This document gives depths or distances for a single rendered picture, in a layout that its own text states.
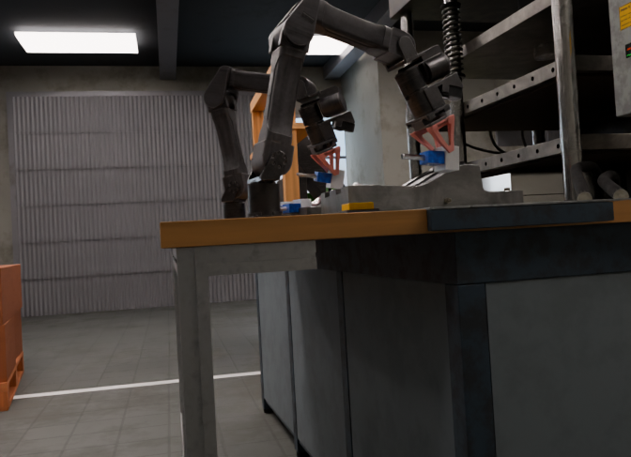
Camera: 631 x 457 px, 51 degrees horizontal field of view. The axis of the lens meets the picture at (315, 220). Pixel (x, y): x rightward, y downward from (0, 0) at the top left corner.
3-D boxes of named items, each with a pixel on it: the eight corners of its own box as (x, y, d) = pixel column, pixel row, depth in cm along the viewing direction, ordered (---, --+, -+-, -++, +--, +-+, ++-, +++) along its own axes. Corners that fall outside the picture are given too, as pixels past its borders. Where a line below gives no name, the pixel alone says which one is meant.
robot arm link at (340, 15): (398, 45, 150) (277, -3, 138) (421, 34, 142) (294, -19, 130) (389, 96, 148) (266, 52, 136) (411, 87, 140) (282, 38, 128)
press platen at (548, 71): (571, 69, 205) (569, 54, 205) (423, 130, 311) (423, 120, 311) (758, 72, 224) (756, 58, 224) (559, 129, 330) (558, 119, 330)
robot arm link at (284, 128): (277, 182, 134) (300, 31, 138) (289, 178, 128) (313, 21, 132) (249, 175, 132) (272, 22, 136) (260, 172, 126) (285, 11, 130)
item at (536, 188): (513, 220, 239) (510, 173, 239) (476, 222, 265) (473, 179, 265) (628, 214, 252) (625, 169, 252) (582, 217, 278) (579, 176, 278)
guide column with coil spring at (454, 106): (466, 305, 268) (446, -8, 272) (460, 304, 274) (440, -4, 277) (478, 304, 270) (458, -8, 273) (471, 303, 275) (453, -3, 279)
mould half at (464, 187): (349, 220, 166) (346, 167, 166) (322, 224, 191) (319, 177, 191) (524, 212, 179) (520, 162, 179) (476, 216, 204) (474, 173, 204)
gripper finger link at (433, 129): (451, 148, 151) (433, 112, 150) (469, 144, 144) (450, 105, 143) (428, 161, 149) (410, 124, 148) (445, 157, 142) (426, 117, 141)
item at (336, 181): (297, 184, 180) (300, 164, 179) (293, 183, 185) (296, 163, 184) (343, 190, 183) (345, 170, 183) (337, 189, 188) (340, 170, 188)
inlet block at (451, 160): (407, 167, 142) (407, 142, 142) (396, 170, 146) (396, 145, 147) (459, 170, 146) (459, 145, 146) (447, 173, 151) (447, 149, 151)
